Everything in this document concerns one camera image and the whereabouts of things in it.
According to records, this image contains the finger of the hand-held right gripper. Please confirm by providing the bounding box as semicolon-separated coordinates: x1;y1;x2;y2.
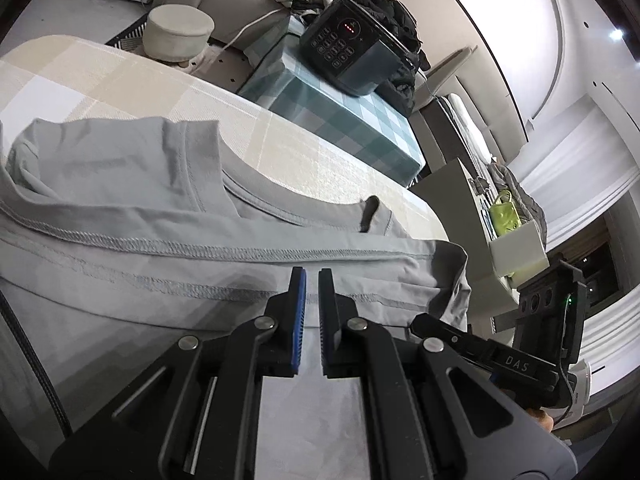
410;312;501;376

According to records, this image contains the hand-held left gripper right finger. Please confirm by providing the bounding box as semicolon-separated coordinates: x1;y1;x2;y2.
317;268;576;480

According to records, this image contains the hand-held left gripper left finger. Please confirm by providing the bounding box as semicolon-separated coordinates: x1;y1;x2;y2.
47;266;307;480

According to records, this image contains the grey t-shirt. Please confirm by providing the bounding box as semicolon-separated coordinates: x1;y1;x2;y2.
0;116;473;480

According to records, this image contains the white storage box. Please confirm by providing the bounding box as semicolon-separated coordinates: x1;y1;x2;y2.
490;220;548;278

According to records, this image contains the lime green bag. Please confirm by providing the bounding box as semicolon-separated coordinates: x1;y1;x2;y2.
489;190;523;236

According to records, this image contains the white side cabinet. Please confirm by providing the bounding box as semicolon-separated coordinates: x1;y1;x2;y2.
412;157;516;306

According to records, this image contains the white curtain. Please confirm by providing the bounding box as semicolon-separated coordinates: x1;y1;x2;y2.
500;95;640;411

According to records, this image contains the teal checked cloth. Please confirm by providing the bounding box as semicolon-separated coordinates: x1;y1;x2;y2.
237;15;426;188

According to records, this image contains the beige upholstered seat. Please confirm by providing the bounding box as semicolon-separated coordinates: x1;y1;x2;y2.
415;45;526;171

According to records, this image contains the black power station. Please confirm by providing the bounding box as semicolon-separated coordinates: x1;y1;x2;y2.
299;0;418;97

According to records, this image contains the beige plaid tablecloth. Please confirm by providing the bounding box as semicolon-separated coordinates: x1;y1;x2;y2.
0;35;451;246

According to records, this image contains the round white stool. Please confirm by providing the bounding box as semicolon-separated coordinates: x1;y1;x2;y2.
144;5;215;63

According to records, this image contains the black jacket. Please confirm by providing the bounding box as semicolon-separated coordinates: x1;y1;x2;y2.
345;0;431;116

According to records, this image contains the black and white rug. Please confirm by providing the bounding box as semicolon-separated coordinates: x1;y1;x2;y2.
105;17;151;53

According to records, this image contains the white power cable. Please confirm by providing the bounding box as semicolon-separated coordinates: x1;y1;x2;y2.
222;7;286;51

